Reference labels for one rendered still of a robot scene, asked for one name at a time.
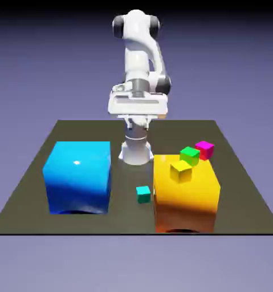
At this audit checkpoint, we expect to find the small magenta cube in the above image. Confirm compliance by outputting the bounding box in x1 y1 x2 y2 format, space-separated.
194 140 215 161

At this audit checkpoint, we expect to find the small green cube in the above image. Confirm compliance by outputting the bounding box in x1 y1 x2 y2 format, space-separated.
179 146 201 167

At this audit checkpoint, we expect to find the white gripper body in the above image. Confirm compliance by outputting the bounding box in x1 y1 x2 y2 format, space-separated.
107 91 169 120

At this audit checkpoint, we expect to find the large orange box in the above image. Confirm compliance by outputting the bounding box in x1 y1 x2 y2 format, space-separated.
153 154 221 234

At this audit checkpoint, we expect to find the large blue box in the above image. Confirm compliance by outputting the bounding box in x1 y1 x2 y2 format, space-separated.
42 140 112 216

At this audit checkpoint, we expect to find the small yellow cube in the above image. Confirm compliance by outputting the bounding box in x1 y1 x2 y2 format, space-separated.
169 159 193 184

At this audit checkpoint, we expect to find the small teal cube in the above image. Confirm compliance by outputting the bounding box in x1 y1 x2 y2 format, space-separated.
135 185 152 204

